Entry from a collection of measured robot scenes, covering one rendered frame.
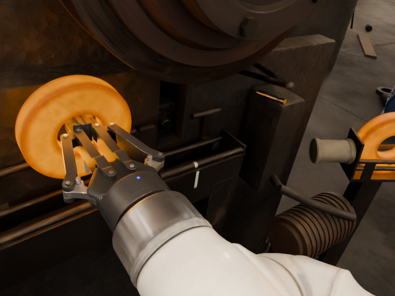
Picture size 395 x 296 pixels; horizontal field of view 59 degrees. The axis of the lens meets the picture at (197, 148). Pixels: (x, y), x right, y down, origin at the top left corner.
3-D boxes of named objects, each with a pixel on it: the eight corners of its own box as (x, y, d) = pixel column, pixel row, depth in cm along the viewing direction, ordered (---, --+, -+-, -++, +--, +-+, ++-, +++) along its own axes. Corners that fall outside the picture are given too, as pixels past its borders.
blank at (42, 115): (-1, 88, 42) (6, 102, 40) (119, 63, 50) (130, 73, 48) (29, 180, 52) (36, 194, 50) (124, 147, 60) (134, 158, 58)
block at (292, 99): (228, 169, 90) (247, 84, 77) (251, 161, 95) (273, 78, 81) (257, 194, 84) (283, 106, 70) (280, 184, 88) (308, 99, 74)
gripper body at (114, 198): (110, 258, 37) (77, 200, 42) (178, 227, 41) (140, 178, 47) (110, 209, 32) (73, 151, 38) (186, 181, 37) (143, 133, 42)
